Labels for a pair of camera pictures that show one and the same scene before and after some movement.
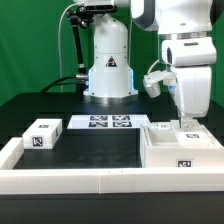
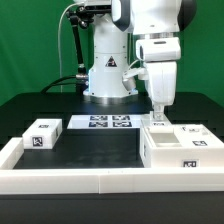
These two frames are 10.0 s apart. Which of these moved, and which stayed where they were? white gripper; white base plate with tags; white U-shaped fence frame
Moved: white gripper
Stayed: white U-shaped fence frame; white base plate with tags
